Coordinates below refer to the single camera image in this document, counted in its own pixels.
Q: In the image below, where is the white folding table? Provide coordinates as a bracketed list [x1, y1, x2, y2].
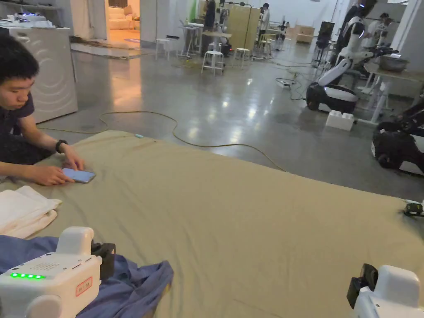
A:
[178, 24, 205, 58]

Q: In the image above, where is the yellow cable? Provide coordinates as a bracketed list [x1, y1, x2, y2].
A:
[36, 111, 287, 173]

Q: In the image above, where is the blue garment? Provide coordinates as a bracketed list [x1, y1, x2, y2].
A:
[0, 235, 175, 318]

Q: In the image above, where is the white washing machine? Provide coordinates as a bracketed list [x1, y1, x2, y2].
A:
[0, 26, 79, 124]

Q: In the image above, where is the small black clip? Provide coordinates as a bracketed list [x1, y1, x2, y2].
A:
[403, 200, 424, 217]

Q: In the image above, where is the wooden crate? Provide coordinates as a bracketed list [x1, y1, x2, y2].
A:
[296, 26, 315, 43]

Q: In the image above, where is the phone with lit screen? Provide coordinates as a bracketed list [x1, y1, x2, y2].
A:
[61, 167, 96, 184]

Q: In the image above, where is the white round stool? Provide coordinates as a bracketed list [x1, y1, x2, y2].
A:
[201, 51, 226, 77]
[234, 48, 254, 69]
[155, 38, 171, 61]

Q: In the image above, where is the white block-shaped box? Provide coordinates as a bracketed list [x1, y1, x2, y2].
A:
[325, 111, 356, 132]

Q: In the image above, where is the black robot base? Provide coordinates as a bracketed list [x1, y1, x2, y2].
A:
[371, 99, 424, 176]

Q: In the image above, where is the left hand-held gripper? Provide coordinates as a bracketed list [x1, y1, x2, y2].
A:
[0, 226, 116, 318]

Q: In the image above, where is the white table with metal bowl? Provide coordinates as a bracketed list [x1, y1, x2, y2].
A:
[359, 54, 424, 125]

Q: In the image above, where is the folded white cloth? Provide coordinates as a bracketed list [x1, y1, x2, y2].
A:
[0, 185, 63, 239]

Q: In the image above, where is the white sofa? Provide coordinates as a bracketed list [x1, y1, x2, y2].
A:
[108, 7, 140, 30]

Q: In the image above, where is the white and black robot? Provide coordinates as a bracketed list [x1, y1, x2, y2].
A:
[305, 0, 400, 114]

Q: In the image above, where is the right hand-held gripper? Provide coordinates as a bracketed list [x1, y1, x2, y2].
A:
[346, 263, 421, 318]

